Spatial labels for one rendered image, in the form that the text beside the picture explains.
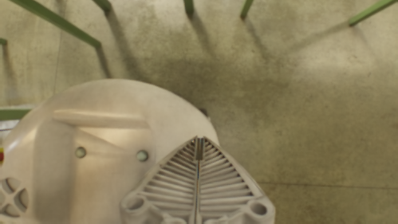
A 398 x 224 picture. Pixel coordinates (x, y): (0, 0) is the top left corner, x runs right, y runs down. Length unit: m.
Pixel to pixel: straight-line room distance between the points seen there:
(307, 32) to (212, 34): 0.44
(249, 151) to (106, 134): 0.55
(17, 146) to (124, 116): 0.25
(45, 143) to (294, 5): 1.04
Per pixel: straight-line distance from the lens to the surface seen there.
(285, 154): 0.79
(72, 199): 0.56
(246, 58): 0.74
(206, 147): 0.17
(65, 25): 0.75
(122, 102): 0.37
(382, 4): 0.96
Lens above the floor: 0.67
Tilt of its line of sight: 87 degrees down
